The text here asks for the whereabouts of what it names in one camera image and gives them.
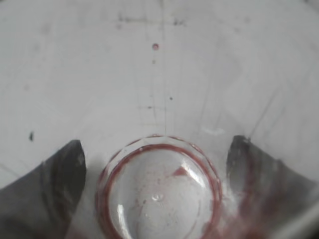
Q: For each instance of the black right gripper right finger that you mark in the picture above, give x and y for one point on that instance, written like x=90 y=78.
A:
x=270 y=195

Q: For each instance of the transparent plastic cup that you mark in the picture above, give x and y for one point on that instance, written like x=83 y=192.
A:
x=155 y=91

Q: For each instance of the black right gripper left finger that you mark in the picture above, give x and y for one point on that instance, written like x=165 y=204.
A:
x=41 y=204

